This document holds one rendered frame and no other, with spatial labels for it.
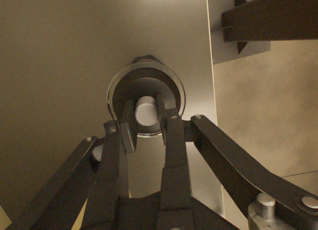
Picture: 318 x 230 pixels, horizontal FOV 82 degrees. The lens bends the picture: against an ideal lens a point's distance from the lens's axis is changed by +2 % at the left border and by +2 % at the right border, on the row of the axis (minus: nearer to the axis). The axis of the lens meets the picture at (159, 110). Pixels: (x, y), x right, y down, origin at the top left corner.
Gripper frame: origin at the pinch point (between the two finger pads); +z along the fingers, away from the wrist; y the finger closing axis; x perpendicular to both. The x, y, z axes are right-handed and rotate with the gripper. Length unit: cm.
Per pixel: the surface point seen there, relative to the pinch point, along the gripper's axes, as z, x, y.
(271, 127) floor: 122, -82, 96
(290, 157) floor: 122, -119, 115
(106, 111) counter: 28.5, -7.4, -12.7
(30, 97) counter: 28.5, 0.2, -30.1
